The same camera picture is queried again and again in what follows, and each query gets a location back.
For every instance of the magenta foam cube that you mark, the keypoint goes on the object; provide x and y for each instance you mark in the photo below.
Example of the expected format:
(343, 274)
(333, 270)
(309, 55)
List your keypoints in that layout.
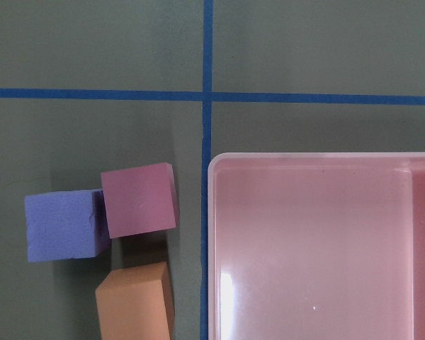
(140, 200)

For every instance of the pink plastic bin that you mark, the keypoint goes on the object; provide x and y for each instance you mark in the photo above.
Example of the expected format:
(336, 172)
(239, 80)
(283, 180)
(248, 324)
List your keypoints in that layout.
(316, 246)

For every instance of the orange foam cube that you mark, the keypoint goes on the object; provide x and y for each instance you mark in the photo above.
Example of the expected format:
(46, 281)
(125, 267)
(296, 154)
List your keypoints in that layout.
(136, 303)

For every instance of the purple foam cube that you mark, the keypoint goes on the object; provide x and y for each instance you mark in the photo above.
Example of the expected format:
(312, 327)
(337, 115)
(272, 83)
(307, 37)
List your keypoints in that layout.
(66, 225)

